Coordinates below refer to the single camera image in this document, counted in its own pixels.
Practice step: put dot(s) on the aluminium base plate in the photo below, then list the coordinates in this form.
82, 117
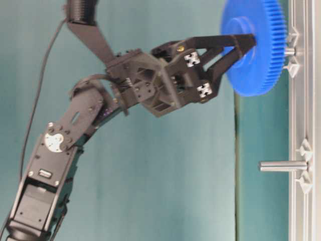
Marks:
304, 119

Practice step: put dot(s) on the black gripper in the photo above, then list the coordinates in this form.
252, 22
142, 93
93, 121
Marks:
172, 75

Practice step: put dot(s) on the large blue plastic gear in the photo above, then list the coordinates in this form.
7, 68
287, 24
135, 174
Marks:
259, 70

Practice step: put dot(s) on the white clip below shaft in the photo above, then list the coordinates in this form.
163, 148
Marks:
292, 66
304, 182

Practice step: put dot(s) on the white clip above upper shaft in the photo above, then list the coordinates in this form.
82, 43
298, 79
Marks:
292, 38

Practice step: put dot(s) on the white clip above lower shaft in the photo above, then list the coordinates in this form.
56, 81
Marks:
305, 150

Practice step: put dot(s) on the white clip below upper shaft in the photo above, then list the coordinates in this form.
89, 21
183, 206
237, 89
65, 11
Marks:
292, 66

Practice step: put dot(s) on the white clip above shaft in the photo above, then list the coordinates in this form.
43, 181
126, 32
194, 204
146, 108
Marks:
305, 150
292, 38

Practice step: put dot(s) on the lower steel shaft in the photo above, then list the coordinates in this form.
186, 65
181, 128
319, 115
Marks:
283, 166

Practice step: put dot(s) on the upper steel shaft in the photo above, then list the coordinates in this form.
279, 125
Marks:
290, 51

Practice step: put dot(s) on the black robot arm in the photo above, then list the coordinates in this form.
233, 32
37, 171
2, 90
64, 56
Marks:
41, 201

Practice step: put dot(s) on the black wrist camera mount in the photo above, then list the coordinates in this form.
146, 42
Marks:
81, 22

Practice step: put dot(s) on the white clip below lower shaft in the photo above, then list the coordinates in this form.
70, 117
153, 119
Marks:
304, 182

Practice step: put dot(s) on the steel shaft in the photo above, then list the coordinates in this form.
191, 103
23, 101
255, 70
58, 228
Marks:
283, 166
290, 51

